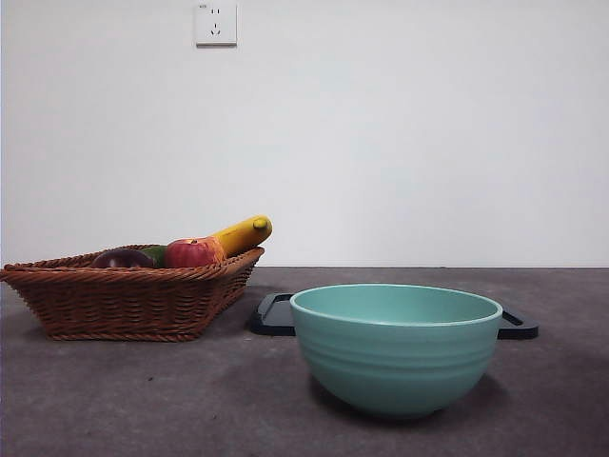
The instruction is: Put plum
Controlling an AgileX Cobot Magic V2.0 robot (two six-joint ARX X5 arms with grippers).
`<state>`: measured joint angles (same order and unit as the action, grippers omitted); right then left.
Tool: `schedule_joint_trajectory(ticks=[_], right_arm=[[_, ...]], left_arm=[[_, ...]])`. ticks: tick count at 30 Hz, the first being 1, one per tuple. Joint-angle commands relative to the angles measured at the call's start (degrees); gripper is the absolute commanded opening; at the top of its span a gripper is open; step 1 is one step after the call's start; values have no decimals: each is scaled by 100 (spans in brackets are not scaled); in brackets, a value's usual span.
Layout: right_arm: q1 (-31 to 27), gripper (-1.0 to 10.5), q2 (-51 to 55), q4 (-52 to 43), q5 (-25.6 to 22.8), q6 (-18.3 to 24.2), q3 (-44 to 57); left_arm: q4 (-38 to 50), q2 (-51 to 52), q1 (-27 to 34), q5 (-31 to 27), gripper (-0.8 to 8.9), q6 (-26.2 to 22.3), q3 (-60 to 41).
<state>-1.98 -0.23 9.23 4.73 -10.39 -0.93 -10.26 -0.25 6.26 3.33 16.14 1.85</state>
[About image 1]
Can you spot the teal ribbed bowl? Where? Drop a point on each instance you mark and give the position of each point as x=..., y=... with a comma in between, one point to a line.
x=395, y=366

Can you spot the dark purple plum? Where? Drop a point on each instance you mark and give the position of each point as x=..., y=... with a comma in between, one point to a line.
x=121, y=259

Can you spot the yellow banana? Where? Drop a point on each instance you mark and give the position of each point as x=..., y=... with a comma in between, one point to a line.
x=242, y=235

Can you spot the black rectangular tray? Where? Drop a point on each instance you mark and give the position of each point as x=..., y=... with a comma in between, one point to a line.
x=271, y=323

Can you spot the red apple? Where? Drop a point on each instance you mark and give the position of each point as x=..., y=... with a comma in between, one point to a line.
x=188, y=254

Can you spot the green fruit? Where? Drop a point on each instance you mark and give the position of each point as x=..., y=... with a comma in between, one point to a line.
x=158, y=254

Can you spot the brown wicker basket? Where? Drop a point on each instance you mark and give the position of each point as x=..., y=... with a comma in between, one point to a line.
x=119, y=304

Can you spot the white wall socket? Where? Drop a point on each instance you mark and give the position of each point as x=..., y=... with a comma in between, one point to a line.
x=216, y=24

